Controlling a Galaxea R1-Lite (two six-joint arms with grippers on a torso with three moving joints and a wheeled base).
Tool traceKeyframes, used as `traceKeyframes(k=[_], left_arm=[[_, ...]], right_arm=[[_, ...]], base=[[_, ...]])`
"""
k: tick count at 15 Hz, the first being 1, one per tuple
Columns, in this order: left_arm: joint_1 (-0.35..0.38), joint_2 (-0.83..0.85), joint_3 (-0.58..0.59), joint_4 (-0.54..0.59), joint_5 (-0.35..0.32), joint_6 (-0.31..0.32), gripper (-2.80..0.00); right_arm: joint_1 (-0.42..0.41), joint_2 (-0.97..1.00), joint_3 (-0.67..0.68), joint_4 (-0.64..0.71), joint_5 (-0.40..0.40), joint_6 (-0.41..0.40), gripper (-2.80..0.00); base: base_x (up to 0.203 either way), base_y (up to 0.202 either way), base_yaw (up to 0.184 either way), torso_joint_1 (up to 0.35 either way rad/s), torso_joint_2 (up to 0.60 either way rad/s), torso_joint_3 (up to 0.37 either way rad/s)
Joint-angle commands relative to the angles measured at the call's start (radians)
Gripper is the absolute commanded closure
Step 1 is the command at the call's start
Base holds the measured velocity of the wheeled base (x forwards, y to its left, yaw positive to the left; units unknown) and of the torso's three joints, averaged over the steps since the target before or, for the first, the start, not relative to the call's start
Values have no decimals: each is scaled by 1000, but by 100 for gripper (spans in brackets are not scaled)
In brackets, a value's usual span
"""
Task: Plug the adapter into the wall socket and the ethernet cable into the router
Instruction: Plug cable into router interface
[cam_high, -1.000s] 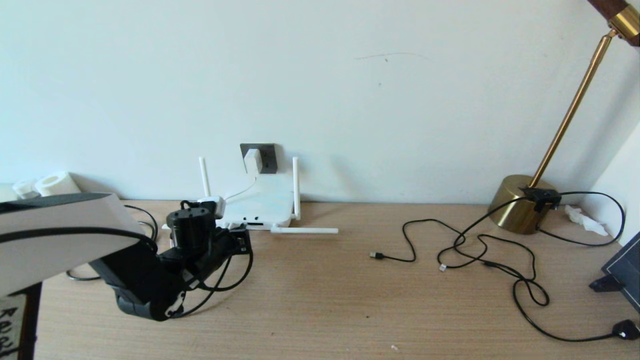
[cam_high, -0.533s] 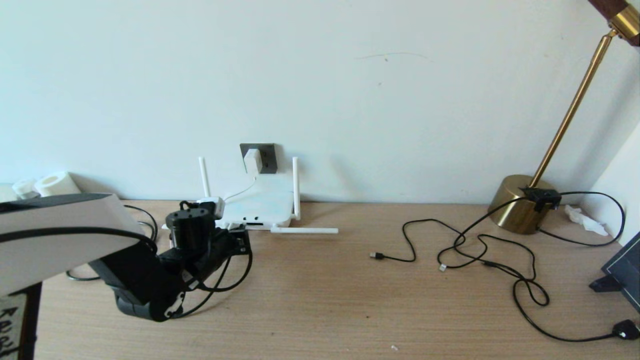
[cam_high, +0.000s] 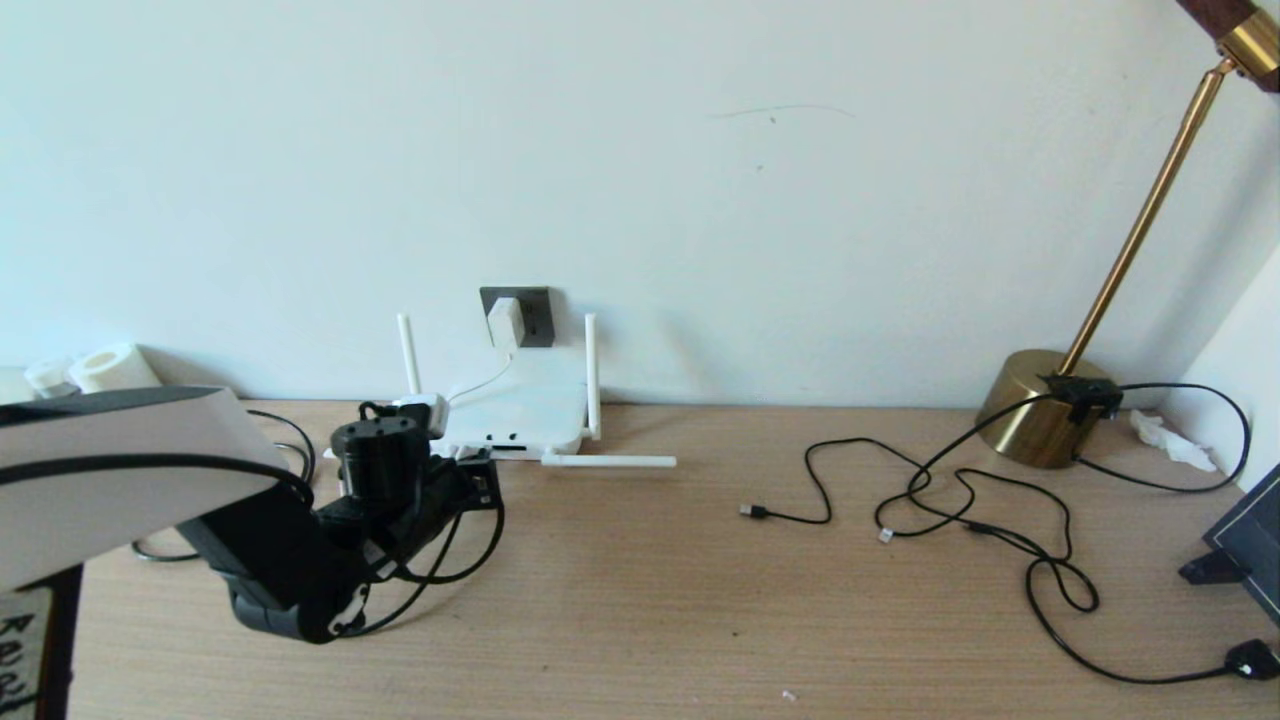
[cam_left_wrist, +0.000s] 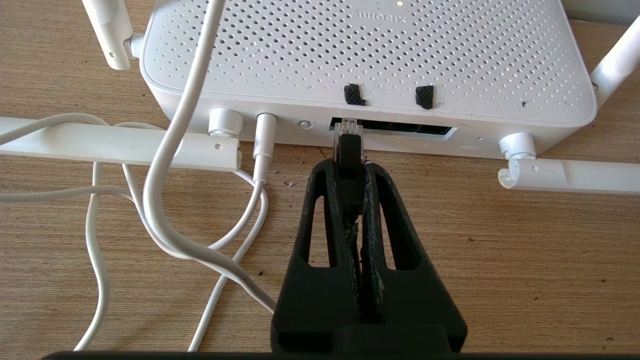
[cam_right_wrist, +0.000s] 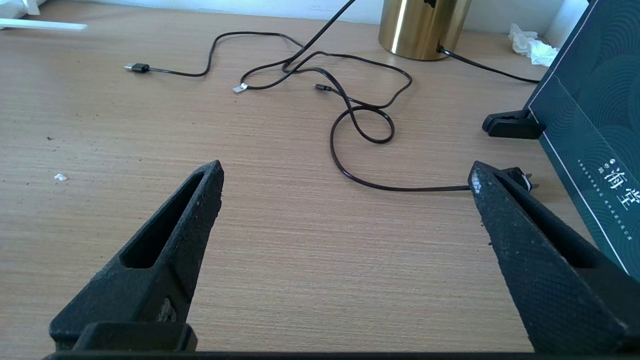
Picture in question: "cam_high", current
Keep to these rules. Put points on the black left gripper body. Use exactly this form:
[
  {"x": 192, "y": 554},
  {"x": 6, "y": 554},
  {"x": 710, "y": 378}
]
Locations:
[{"x": 458, "y": 497}]

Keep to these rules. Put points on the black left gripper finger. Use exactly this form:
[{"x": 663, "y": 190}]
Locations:
[
  {"x": 487, "y": 463},
  {"x": 470, "y": 455}
]

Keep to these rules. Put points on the white power adapter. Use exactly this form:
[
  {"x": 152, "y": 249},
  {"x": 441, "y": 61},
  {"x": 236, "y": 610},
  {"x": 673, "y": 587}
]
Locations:
[{"x": 506, "y": 322}]

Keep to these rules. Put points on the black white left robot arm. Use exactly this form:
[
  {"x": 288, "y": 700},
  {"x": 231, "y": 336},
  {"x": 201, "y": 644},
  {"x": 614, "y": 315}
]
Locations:
[{"x": 100, "y": 490}]

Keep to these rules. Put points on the white router with antennas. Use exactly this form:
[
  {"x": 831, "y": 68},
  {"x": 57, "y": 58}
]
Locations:
[{"x": 530, "y": 400}]

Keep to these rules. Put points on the white paper roll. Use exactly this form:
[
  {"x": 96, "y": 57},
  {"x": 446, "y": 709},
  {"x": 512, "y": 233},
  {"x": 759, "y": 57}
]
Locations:
[{"x": 115, "y": 368}]

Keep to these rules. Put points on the small clear jar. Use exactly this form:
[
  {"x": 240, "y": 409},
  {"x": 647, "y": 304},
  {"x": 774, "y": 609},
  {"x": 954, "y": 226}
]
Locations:
[{"x": 48, "y": 375}]

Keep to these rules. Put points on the brass desk lamp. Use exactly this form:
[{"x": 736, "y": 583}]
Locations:
[{"x": 1030, "y": 410}]

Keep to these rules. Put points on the crumpled white tissue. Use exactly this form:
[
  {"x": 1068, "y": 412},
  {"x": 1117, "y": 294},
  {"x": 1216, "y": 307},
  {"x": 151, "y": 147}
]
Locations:
[{"x": 1170, "y": 440}]

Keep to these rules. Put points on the black clip stand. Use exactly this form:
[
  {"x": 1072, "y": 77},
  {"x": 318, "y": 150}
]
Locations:
[{"x": 1210, "y": 570}]

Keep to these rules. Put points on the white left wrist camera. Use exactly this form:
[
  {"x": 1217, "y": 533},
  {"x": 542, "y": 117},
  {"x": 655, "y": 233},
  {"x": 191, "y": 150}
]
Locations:
[{"x": 422, "y": 403}]

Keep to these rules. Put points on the grey wall socket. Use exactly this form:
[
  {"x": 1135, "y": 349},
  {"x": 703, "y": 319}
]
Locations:
[{"x": 540, "y": 305}]

